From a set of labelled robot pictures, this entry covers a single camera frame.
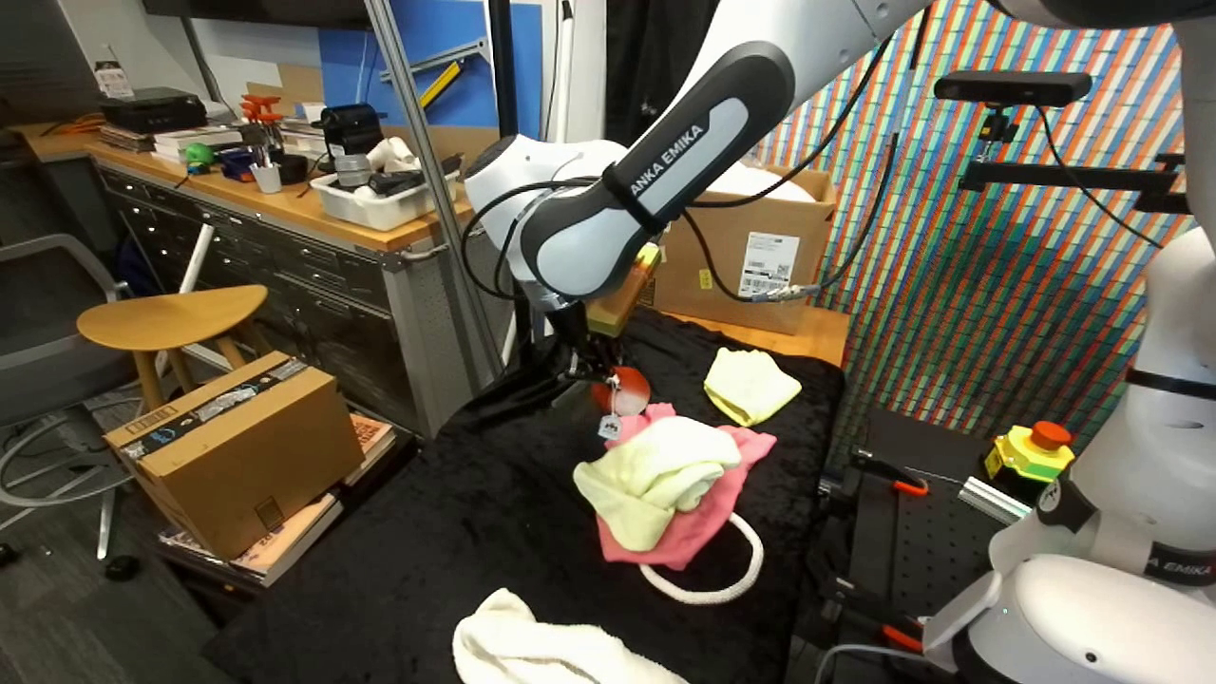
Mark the cardboard box black tape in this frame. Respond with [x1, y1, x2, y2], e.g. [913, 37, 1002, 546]
[102, 348, 368, 561]

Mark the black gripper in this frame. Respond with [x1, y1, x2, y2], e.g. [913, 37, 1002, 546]
[537, 301, 616, 414]

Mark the red plush toy green leaf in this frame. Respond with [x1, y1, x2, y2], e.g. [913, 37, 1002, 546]
[584, 362, 658, 448]

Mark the black camera boom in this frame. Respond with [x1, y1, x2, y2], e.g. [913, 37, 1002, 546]
[957, 105, 1193, 215]

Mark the black benchtop device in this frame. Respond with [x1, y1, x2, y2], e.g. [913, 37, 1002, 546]
[315, 104, 388, 162]

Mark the wood top workbench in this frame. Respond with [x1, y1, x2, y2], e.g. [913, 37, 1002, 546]
[14, 116, 510, 442]

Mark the white rope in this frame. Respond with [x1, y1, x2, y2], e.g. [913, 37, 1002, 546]
[634, 509, 771, 608]

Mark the black looped gripper cable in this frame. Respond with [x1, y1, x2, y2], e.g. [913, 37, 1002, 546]
[457, 170, 642, 304]

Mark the pale yellow folded cloth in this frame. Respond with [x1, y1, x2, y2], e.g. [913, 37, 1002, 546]
[699, 346, 806, 429]

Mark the yellow emergency stop button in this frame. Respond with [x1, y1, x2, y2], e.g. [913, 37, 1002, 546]
[984, 419, 1080, 485]

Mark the orange wooden board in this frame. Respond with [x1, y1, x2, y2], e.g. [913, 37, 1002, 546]
[637, 301, 856, 372]

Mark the black stereo camera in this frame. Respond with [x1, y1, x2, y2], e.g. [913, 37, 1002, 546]
[932, 70, 1093, 110]

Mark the blue wall panel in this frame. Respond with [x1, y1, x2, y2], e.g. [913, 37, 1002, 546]
[315, 0, 548, 129]

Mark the black tablecloth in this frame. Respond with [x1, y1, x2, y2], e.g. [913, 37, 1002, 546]
[204, 306, 852, 684]

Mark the black breadboard plate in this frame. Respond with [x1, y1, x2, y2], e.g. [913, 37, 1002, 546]
[810, 404, 1002, 684]

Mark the white plastic bin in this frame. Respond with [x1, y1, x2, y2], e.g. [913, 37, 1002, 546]
[307, 162, 466, 235]

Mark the round wooden stool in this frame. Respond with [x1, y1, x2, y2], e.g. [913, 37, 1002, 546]
[71, 282, 272, 412]

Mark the light green towel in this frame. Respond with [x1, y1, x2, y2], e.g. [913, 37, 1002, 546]
[570, 414, 748, 556]

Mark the pink cloth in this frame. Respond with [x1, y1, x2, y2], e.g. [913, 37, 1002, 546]
[591, 399, 777, 572]

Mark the white towel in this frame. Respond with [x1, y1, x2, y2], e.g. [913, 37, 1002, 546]
[449, 584, 689, 684]

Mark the silver metal bar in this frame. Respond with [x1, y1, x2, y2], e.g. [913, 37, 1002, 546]
[955, 471, 1038, 524]

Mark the long black cable bundle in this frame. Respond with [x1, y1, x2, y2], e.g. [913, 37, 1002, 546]
[681, 0, 933, 306]

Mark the large labelled cardboard box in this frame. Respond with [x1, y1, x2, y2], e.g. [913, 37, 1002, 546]
[649, 162, 843, 334]

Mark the black armrest office chair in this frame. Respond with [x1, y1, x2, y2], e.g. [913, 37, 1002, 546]
[0, 229, 144, 584]

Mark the tall metal stand pole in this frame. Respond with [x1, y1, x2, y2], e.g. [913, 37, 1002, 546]
[361, 0, 599, 432]

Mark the orange handled clamp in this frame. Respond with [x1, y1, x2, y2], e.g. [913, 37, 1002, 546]
[827, 594, 933, 661]
[848, 443, 933, 501]

